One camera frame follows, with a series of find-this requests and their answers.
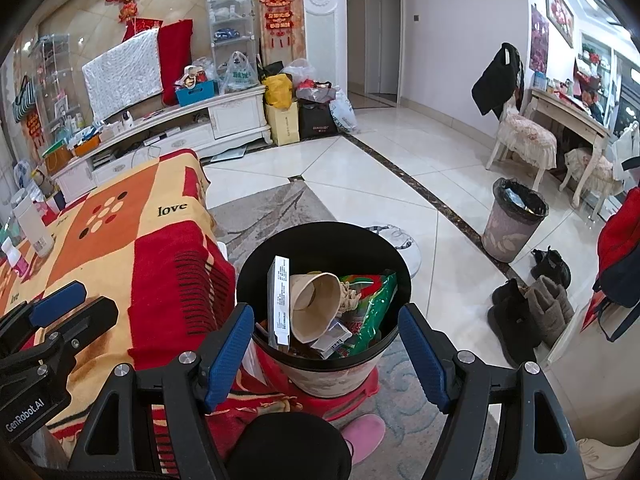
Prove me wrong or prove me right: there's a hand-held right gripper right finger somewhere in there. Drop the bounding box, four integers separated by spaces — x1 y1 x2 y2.
397 302 588 480

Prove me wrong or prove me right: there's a black jacket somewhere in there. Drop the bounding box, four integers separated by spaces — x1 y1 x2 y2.
471 42 524 117

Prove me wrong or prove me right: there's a white plastic bag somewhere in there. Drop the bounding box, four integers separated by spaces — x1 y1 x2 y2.
219 51 260 94

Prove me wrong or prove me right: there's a white television cabinet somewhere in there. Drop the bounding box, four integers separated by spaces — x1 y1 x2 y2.
50 85 272 202

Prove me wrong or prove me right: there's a brown paper cup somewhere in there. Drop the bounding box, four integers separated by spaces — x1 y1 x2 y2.
288 272 342 345

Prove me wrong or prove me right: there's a trash bin with black liner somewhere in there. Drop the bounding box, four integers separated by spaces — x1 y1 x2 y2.
235 221 414 399

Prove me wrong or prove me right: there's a red cloth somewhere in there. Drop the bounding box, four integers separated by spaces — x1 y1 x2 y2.
157 18 195 107

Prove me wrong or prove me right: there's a cream cardboard box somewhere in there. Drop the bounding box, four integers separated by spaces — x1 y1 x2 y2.
264 102 301 147

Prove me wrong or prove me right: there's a small red hanging ornament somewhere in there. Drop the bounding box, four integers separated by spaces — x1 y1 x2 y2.
25 110 44 149

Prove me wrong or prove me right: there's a lace covered chair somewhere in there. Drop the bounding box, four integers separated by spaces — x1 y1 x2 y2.
485 94 559 192

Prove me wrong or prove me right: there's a grey patterned trash bin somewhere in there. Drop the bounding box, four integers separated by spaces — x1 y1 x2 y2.
480 177 550 264

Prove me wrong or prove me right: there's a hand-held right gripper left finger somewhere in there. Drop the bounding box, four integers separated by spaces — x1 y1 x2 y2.
67 302 256 480

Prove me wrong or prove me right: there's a pink slipper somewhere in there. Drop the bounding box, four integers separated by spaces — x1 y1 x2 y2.
344 413 387 466

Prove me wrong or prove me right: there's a framed flower picture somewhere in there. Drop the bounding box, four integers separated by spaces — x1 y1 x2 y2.
542 0 575 49

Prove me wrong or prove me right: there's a television under white cloth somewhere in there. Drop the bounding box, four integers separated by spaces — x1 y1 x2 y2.
82 28 165 121

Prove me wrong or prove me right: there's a white door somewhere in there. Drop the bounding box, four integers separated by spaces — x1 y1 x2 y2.
363 0 404 109

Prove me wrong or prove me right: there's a green seaweed packet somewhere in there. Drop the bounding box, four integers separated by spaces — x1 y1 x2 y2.
344 272 399 357

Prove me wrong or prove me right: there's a brown tissue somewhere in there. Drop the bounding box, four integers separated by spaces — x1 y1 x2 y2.
338 280 362 314

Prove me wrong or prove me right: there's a white printed bag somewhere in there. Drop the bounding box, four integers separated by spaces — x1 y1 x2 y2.
328 87 359 134

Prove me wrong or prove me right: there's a lace covered stool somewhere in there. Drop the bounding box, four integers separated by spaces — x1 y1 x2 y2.
559 147 627 209

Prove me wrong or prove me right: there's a yellow bag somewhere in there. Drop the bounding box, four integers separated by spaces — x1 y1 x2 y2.
262 73 295 110

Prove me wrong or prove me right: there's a black paper bag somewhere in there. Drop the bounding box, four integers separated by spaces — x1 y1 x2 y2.
297 102 340 140

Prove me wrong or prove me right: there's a person's black trouser leg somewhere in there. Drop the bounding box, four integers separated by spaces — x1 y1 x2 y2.
225 412 354 480

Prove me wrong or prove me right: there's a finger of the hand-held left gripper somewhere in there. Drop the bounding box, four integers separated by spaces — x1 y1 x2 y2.
0 281 89 344
22 295 120 362

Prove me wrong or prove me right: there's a white desk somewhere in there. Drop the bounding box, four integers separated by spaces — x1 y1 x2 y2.
522 87 614 212

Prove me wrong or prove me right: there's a large red hanging ornament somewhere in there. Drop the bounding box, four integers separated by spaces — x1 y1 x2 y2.
258 0 294 50

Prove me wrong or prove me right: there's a black boot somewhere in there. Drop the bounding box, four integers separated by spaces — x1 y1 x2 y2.
492 279 526 307
487 304 544 369

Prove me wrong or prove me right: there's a wall poster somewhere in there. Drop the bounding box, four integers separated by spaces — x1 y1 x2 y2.
529 3 551 74

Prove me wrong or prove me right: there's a striped tote bag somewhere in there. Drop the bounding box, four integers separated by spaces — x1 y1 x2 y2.
12 75 32 124

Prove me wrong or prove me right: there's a white orange medicine box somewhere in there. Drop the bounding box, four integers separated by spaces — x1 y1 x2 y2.
312 319 354 360

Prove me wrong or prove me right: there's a blue plastic basket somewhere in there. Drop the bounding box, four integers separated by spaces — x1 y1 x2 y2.
174 79 217 109

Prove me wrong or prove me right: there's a red diamond paper ornament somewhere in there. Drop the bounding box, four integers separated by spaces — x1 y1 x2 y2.
122 17 164 42

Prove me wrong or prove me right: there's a brown paper bag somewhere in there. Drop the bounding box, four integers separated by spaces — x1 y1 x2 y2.
44 146 74 173

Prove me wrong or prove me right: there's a glass display shelf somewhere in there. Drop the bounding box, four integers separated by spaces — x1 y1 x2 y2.
204 0 262 97
29 33 72 132

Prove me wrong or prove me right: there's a brown boot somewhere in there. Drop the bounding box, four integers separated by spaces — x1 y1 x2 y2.
552 285 576 328
522 275 563 349

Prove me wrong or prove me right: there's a black shoe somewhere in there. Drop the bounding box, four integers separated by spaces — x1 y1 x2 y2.
529 247 572 289

